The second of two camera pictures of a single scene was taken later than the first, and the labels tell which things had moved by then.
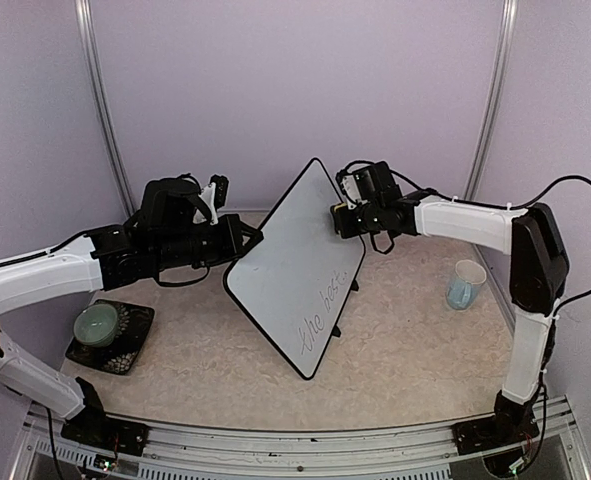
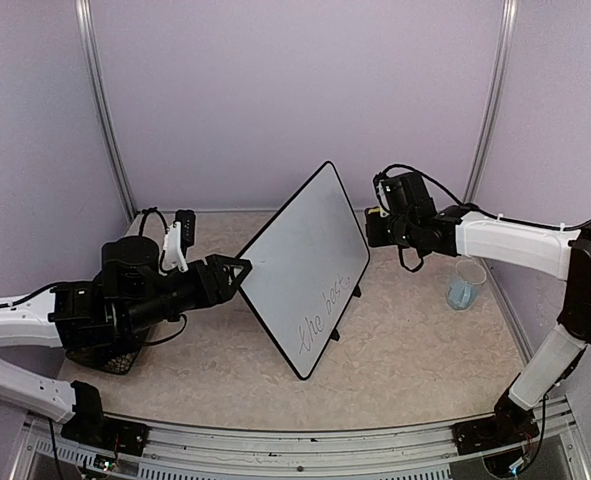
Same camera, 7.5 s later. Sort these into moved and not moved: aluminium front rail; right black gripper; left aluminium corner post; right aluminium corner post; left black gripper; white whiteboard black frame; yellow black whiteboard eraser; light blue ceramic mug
Moved: right black gripper; yellow black whiteboard eraser; left black gripper
Not moved: right aluminium corner post; light blue ceramic mug; left aluminium corner post; white whiteboard black frame; aluminium front rail
